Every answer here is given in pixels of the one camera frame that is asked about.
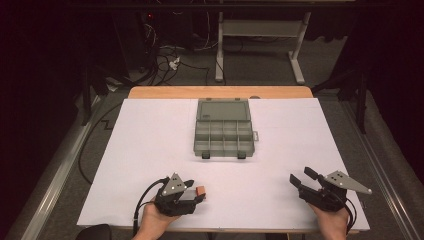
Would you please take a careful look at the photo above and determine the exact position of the bundle of floor cables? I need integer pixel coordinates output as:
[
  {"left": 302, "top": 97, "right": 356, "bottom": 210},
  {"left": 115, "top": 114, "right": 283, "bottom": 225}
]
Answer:
[{"left": 139, "top": 23, "right": 212, "bottom": 86}]

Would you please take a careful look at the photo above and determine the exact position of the person's right hand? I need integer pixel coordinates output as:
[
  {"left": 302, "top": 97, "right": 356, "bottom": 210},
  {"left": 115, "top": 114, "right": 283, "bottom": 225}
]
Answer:
[{"left": 308, "top": 203, "right": 350, "bottom": 234}]

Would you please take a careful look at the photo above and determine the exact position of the black metal stand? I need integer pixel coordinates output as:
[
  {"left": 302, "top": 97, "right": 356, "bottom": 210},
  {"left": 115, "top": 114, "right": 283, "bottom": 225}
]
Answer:
[
  {"left": 80, "top": 63, "right": 112, "bottom": 126},
  {"left": 311, "top": 69, "right": 368, "bottom": 134}
]

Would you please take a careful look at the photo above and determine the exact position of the white metal desk frame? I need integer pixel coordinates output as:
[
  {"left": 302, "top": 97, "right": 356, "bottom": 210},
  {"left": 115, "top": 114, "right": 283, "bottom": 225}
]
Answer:
[{"left": 214, "top": 11, "right": 313, "bottom": 85}]

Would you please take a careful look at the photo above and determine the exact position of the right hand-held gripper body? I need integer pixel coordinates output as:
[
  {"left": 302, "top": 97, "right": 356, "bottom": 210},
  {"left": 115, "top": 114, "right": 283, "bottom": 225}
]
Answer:
[{"left": 298, "top": 170, "right": 373, "bottom": 213}]

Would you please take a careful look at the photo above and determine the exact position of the black floor cable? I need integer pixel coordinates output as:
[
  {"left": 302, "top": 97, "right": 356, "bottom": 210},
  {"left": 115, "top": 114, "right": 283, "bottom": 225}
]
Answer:
[{"left": 77, "top": 101, "right": 124, "bottom": 185}]

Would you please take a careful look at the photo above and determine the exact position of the aluminium floor rail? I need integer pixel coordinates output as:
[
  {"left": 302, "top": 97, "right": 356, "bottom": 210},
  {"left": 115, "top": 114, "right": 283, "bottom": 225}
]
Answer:
[
  {"left": 6, "top": 95, "right": 102, "bottom": 240},
  {"left": 339, "top": 99, "right": 418, "bottom": 240}
]

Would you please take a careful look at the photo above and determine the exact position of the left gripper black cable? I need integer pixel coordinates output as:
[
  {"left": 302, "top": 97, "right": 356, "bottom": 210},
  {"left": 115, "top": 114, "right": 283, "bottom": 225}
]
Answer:
[{"left": 132, "top": 177, "right": 170, "bottom": 238}]

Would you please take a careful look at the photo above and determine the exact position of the grey translucent compartment box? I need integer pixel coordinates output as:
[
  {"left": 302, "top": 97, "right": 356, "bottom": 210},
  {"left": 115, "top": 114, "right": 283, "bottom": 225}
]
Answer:
[{"left": 193, "top": 97, "right": 260, "bottom": 160}]

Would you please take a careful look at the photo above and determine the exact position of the dark rounded seat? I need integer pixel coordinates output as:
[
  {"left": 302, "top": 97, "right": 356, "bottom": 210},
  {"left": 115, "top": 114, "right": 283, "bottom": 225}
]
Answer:
[{"left": 75, "top": 223, "right": 113, "bottom": 240}]

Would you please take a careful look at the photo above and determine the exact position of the person's left hand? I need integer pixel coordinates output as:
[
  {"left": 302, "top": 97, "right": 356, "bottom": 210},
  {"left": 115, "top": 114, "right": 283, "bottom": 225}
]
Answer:
[{"left": 134, "top": 199, "right": 181, "bottom": 236}]

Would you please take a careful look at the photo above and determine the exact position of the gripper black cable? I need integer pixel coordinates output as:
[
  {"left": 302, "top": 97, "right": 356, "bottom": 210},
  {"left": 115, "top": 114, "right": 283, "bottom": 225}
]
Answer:
[
  {"left": 132, "top": 177, "right": 170, "bottom": 238},
  {"left": 345, "top": 197, "right": 358, "bottom": 235}
]

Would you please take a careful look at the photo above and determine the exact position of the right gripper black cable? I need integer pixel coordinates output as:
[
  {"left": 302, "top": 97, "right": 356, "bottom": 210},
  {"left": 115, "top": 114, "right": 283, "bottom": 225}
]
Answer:
[{"left": 345, "top": 197, "right": 358, "bottom": 235}]

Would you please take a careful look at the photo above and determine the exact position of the white board sheet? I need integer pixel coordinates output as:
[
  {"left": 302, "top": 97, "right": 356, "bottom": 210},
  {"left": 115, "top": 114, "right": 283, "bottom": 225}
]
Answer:
[{"left": 77, "top": 97, "right": 371, "bottom": 232}]

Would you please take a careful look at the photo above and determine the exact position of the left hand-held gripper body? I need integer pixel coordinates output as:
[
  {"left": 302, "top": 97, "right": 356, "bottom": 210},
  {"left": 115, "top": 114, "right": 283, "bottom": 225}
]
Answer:
[{"left": 154, "top": 172, "right": 198, "bottom": 217}]

